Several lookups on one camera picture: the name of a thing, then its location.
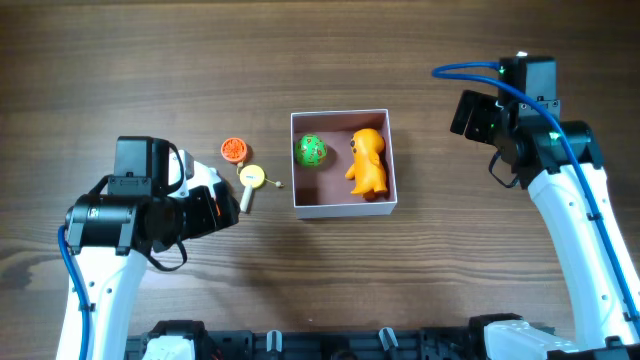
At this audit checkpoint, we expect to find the white duck toy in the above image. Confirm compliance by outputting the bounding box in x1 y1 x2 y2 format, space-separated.
168 149 222 200

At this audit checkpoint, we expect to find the orange round slice toy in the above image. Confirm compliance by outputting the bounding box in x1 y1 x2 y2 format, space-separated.
220 137 249 164

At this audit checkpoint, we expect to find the yellow rattle drum toy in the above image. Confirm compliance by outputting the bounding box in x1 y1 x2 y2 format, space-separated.
237 162 284 213

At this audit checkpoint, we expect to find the green patterned ball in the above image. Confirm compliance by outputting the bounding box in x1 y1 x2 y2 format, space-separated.
294 134 328 167

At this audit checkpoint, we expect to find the orange dinosaur toy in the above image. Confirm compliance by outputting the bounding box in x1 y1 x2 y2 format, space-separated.
345 128 388 197

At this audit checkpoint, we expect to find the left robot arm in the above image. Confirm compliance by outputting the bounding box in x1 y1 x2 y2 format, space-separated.
56 136 240 359

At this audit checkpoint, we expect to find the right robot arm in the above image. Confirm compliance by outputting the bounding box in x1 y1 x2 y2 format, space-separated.
432 55 639 359

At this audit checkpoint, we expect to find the white cardboard box pink inside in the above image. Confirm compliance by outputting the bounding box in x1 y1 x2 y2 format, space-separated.
290 109 397 219

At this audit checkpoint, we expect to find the left blue cable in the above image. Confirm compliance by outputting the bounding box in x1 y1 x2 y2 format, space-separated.
56 224 92 360

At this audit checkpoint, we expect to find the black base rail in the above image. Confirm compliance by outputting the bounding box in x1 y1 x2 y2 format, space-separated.
124 319 556 360

